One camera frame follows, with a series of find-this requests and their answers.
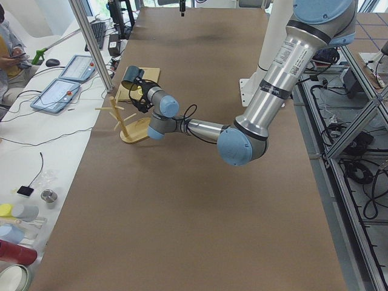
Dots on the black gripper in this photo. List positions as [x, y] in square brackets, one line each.
[145, 86]

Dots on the dark teal ribbed mug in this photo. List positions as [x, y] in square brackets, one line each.
[132, 72]

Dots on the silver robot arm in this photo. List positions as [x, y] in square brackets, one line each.
[300, 29]

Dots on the wooden mug tree rack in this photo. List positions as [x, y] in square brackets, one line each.
[130, 133]

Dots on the small steel cup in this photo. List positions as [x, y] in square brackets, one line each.
[50, 198]

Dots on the grey plastic cup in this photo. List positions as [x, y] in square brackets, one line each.
[26, 213]

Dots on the yellow plastic cup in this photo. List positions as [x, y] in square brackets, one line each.
[6, 210]

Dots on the light blue plastic cup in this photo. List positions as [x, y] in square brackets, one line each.
[11, 233]

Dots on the wooden cutting board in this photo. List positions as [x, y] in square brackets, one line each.
[150, 73]

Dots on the far blue teach pendant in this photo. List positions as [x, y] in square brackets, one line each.
[79, 69]

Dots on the blue teach pendant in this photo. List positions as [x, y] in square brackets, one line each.
[79, 69]
[56, 96]

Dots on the black keyboard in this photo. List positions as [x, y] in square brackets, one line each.
[98, 29]

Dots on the near blue teach pendant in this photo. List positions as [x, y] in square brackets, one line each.
[56, 96]

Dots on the black computer mouse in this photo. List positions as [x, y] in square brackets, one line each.
[52, 63]

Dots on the green white grabber tool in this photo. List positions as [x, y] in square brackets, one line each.
[40, 53]

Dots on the seated person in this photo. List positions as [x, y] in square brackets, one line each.
[16, 70]

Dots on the black square pad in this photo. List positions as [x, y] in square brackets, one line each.
[25, 191]

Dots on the red cylindrical bottle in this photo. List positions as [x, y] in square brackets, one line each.
[13, 253]

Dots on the white green bowl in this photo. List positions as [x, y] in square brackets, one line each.
[15, 278]

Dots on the aluminium frame post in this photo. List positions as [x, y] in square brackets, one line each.
[83, 22]

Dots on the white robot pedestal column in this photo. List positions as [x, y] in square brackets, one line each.
[275, 35]

